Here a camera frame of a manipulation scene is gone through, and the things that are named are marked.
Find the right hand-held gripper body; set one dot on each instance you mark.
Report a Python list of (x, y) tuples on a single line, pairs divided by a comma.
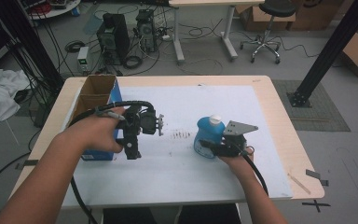
[(237, 129)]

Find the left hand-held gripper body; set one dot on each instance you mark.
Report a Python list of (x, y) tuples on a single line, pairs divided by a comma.
[(147, 123)]

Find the blue bottle with white cap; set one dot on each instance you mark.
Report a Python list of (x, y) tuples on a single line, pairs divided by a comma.
[(209, 130)]

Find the person's right hand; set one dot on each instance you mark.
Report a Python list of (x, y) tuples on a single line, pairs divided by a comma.
[(240, 163)]

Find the person's left hand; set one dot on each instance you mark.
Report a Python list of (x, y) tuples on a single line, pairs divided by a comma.
[(96, 132)]

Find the white paper sheet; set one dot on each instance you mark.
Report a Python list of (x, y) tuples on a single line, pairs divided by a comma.
[(174, 180)]

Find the cardboard box with blue side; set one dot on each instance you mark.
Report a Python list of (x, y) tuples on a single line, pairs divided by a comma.
[(98, 85)]

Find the person's dark pants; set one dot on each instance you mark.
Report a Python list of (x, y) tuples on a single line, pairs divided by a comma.
[(127, 216)]

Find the thin wooden stick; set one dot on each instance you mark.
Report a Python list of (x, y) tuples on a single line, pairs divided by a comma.
[(300, 184)]

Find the grey tape piece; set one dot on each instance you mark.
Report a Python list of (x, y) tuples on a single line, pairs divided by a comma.
[(313, 174)]

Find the grey floor mat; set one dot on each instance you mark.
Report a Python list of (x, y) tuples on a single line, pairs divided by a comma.
[(326, 118)]

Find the white power supply unit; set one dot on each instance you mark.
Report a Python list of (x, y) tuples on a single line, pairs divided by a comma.
[(83, 59)]

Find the large black computer tower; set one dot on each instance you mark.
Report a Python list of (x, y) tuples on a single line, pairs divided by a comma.
[(115, 37)]

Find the small black computer tower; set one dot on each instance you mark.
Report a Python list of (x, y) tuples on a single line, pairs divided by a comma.
[(146, 29)]

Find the black tape strip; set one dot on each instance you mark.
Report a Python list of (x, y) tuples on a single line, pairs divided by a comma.
[(29, 162)]

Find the black tape cross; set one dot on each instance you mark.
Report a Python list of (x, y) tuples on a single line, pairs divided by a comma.
[(316, 204)]

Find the black office stool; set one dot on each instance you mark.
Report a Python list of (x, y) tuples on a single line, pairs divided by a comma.
[(278, 7)]

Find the white desk with wooden top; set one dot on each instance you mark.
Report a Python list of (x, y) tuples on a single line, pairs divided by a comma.
[(199, 2)]

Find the white cloth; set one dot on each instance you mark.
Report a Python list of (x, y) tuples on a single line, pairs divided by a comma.
[(0, 93)]

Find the round white table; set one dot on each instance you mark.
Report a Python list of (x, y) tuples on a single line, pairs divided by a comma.
[(56, 11)]

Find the black metal post with base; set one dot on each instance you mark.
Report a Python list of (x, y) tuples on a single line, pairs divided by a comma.
[(338, 37)]

